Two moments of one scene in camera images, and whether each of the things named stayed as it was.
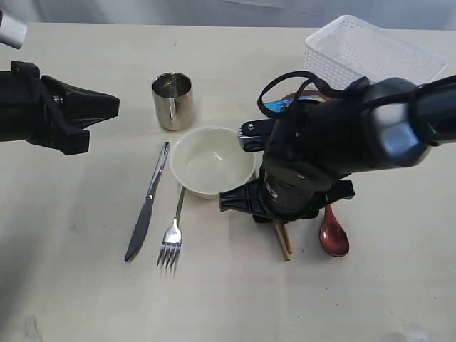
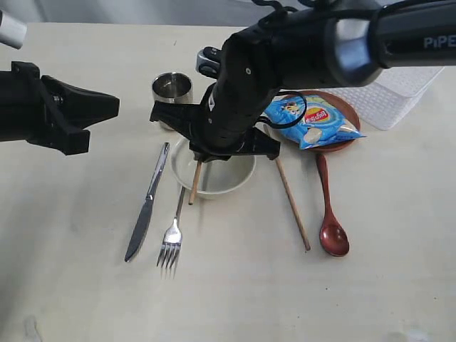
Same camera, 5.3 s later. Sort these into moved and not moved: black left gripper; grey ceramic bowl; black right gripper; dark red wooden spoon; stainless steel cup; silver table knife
Moved: black right gripper
Not moved: silver table knife; dark red wooden spoon; grey ceramic bowl; stainless steel cup; black left gripper
